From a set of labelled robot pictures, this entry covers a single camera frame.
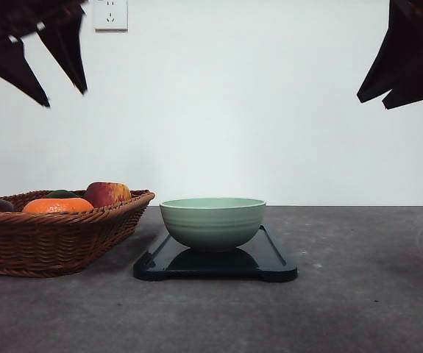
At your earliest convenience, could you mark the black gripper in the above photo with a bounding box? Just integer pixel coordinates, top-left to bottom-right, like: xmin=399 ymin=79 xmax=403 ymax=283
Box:
xmin=0 ymin=0 xmax=88 ymax=108

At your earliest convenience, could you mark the green ceramic bowl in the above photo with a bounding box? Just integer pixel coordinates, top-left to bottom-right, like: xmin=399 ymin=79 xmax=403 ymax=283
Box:
xmin=160 ymin=198 xmax=266 ymax=249

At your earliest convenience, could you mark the brown wicker basket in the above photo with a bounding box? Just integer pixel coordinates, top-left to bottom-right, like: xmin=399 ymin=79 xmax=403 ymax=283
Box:
xmin=0 ymin=189 xmax=155 ymax=278

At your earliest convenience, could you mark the dark green fruit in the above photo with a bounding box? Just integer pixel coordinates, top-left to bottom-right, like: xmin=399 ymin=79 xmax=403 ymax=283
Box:
xmin=46 ymin=190 xmax=77 ymax=198

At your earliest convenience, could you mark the orange tangerine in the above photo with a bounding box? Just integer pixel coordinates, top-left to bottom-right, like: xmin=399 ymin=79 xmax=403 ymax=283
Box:
xmin=22 ymin=198 xmax=94 ymax=213

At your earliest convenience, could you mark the red yellow apple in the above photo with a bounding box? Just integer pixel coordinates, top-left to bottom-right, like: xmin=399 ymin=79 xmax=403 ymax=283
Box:
xmin=86 ymin=182 xmax=132 ymax=208

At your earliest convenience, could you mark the dark blue rectangular tray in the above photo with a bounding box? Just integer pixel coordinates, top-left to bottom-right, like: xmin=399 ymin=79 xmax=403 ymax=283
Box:
xmin=133 ymin=224 xmax=298 ymax=282

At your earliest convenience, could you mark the white wall socket left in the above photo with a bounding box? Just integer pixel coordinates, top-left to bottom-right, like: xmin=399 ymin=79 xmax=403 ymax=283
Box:
xmin=93 ymin=0 xmax=129 ymax=35

